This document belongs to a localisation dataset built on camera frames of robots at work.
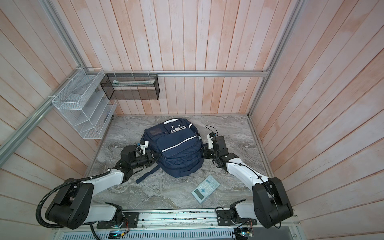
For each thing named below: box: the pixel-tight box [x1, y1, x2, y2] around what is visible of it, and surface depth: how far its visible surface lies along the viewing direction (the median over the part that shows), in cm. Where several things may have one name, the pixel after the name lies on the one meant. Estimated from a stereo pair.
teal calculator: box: [191, 174, 221, 204], surface depth 84 cm
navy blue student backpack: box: [136, 118, 204, 184], surface depth 87 cm
